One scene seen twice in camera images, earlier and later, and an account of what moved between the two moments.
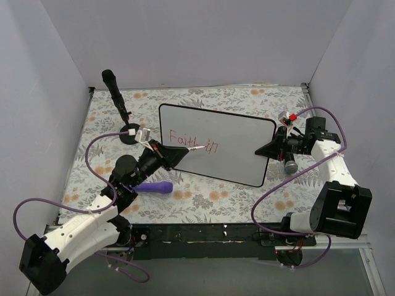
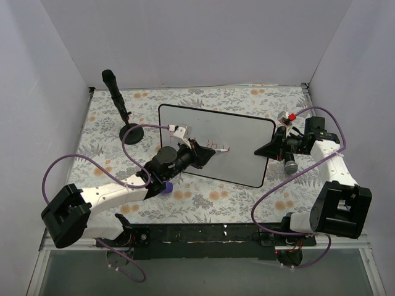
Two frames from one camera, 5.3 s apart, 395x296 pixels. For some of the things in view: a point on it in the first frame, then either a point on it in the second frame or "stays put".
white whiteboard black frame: (231, 140) stays put
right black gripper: (280, 143) stays put
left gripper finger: (171, 155) -> (200, 155)
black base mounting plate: (243, 242) stays put
